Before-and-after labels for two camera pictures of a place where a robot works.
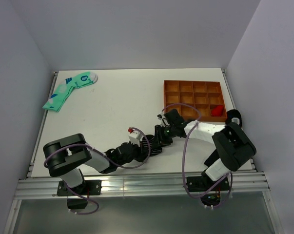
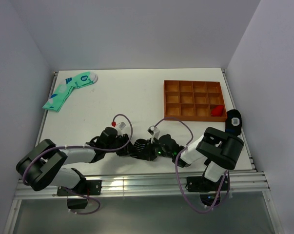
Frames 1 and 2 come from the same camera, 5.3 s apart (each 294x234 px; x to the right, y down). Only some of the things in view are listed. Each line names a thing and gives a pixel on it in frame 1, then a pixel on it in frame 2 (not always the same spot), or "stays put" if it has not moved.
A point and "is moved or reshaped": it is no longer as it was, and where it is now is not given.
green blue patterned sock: x=54 y=101 stays put
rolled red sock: x=217 y=111 stays put
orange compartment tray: x=198 y=101 stays put
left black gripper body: x=136 y=154 → x=120 y=141
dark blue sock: x=233 y=115 stays put
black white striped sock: x=150 y=146 is moved or reshaped
